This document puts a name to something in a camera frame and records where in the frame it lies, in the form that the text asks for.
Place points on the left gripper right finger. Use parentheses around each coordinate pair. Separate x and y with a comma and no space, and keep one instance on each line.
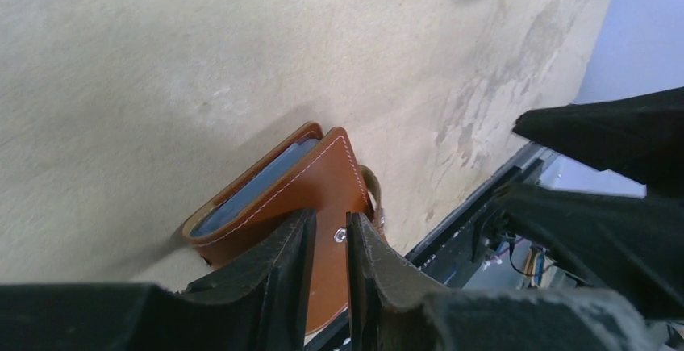
(386,294)

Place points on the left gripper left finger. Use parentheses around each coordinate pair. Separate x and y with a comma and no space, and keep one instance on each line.
(259,300)

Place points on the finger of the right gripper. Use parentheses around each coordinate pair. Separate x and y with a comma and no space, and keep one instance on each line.
(631,245)
(640,138)

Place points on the brown leather card holder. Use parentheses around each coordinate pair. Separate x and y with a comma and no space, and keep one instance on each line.
(308,169)

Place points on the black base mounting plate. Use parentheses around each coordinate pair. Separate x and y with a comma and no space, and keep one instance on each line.
(445,254)

